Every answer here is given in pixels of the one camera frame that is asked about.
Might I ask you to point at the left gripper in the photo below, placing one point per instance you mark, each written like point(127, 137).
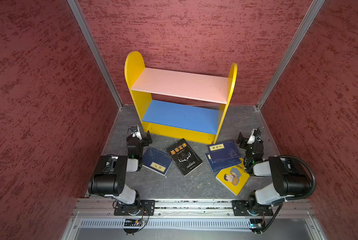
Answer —
point(141, 141)

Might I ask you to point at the navy book with label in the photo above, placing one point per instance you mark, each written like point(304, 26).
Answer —
point(226, 150)

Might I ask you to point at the yellow cartoon cover book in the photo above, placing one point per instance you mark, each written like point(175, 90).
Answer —
point(234, 178)

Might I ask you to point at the black Murphy's law book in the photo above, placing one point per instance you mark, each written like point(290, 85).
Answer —
point(184, 156)

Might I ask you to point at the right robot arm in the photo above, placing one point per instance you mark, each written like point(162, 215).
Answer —
point(292, 178)

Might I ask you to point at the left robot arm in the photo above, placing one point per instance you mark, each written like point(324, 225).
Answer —
point(109, 177)

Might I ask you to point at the small navy book left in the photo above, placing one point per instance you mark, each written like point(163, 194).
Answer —
point(156, 161)

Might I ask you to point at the navy book underneath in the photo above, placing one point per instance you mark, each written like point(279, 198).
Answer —
point(215, 167)

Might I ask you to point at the yellow pink blue bookshelf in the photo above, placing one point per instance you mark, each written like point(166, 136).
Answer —
point(173, 120)

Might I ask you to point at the right circuit board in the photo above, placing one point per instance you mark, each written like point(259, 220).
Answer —
point(257, 224)

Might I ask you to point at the circuit board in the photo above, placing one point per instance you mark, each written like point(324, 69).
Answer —
point(257, 224)
point(138, 223)

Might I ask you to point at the left circuit board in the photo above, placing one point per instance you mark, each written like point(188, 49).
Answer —
point(138, 223)

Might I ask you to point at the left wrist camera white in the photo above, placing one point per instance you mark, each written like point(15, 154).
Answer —
point(138, 134)

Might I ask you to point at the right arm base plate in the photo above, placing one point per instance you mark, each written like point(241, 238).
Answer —
point(250, 209)

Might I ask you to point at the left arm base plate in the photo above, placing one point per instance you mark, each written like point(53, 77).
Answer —
point(138, 209)

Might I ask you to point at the aluminium mounting rail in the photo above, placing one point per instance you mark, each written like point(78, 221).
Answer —
point(191, 208)

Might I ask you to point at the left aluminium corner post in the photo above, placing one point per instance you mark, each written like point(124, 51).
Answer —
point(84, 27)

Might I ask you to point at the aluminium corner post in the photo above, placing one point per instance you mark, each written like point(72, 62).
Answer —
point(304, 26)
point(84, 27)

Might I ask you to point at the right aluminium corner post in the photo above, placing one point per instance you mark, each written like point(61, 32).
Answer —
point(304, 26)

